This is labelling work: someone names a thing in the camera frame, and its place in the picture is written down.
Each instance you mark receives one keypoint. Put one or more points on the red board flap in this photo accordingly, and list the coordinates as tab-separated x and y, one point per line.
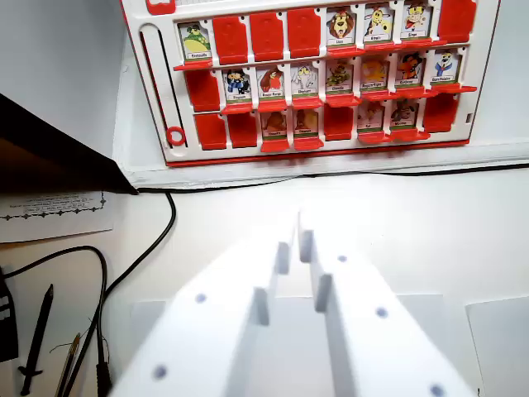
273	105

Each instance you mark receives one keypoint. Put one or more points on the thin clear ballpoint pen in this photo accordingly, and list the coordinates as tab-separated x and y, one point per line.
68	364

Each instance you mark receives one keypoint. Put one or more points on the black sword-shaped pen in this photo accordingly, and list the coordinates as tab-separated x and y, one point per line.
39	331

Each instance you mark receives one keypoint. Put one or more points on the printed white paper sheet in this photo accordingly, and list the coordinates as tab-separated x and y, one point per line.
62	221

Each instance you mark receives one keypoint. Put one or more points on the black device with white stripes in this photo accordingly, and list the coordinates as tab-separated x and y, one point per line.
6	318

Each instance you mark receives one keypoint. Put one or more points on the red and white game board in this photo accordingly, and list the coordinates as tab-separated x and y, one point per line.
314	54

